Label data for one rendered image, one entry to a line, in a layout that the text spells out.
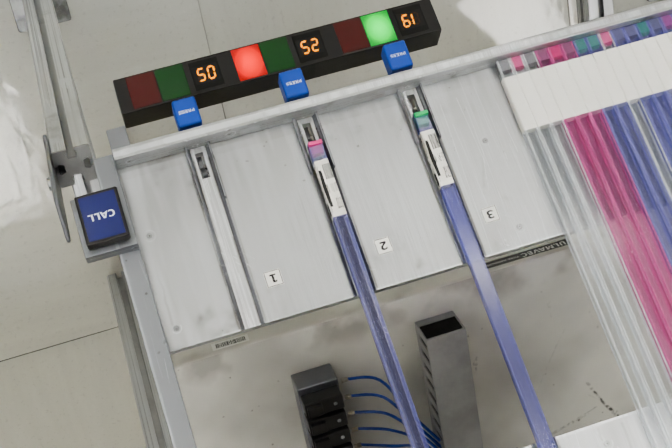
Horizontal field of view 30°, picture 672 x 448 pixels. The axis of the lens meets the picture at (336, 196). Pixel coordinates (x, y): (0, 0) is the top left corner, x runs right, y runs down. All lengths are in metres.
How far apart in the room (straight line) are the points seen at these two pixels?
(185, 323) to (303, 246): 0.13
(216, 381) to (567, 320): 0.45
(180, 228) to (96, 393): 1.04
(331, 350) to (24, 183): 0.70
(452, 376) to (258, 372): 0.23
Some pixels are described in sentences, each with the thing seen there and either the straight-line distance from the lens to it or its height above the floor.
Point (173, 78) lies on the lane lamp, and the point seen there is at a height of 0.65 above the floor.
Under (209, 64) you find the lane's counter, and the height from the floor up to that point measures 0.65.
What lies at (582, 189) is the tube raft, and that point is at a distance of 1.24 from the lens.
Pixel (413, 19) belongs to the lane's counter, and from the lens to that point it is 1.32.
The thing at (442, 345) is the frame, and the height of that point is 0.66.
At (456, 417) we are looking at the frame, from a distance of 1.56.
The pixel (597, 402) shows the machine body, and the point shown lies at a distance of 1.69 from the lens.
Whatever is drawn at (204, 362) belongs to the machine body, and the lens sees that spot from 1.47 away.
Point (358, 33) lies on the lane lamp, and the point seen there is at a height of 0.65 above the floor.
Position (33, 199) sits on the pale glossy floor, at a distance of 2.03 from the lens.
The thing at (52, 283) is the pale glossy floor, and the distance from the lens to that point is 2.10.
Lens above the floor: 1.84
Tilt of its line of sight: 61 degrees down
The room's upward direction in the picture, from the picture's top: 147 degrees clockwise
